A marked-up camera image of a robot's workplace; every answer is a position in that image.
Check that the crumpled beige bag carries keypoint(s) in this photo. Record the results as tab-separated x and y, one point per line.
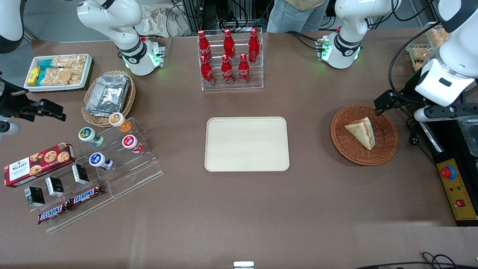
160	20

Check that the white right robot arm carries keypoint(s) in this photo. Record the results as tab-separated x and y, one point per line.
112	18

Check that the green-lid yogurt cup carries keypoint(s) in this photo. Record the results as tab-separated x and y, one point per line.
87	134

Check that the clear plastic container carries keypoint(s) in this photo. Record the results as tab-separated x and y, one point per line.
469	138

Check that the triangular sandwich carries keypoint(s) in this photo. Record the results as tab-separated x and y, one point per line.
360	131

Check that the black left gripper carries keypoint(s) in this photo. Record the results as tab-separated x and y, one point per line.
412	88

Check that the stacked aluminium foil containers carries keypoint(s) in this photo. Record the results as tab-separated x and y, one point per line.
107	95

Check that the Snickers chocolate bar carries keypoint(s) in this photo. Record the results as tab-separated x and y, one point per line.
52	213
86	195

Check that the teal snack packet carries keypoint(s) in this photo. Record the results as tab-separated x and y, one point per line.
41	77
46	64

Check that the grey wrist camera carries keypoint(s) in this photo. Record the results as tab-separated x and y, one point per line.
444	112
9	128

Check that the metal equipment rack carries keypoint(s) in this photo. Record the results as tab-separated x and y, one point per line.
194	13

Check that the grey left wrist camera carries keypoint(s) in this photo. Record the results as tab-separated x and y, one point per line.
444	112

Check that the red Walkers cookie box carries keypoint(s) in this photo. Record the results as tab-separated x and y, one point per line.
37	164

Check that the yellow emergency stop control box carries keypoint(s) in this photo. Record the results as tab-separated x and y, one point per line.
457	190

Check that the red-lid yogurt cup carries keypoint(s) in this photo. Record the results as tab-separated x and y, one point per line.
129	142

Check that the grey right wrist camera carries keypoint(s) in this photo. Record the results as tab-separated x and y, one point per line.
9	128

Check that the orange-lid yogurt cup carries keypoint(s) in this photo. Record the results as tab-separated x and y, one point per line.
117	120

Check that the white rectangular snack tray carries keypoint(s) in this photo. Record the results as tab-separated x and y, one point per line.
88	71

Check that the black countertop appliance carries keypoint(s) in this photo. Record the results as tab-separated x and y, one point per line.
448	145

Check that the red cola bottle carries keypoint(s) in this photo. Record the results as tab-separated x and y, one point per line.
207	73
229	44
204	44
254	44
244	71
227	73

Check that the clear acrylic stepped stand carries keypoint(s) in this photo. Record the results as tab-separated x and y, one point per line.
138	168
89	209

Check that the person in blue jeans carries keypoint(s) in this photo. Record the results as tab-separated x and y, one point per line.
291	16

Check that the round brown wicker basket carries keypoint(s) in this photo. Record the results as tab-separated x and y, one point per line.
347	149

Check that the light woven wicker basket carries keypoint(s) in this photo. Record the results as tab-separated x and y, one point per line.
129	101

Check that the small white bracket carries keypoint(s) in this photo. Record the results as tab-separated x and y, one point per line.
243	265

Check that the beige plastic tray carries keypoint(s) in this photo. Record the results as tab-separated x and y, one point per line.
246	144

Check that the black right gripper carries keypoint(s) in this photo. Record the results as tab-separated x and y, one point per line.
10	101

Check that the clear-wrapped rice cracker pack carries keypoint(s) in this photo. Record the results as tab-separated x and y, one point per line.
61	62
56	76
422	54
438	37
419	66
79	64

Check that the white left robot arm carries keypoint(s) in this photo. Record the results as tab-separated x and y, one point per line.
351	22

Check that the yellow snack packet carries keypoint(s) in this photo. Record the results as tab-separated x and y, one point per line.
34	76

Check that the small black carton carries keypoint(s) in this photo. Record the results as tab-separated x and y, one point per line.
80	174
34	196
54	186

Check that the clear acrylic bottle rack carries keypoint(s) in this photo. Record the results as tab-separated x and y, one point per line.
231	87

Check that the blue-lid yogurt cup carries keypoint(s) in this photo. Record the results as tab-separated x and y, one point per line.
97	160

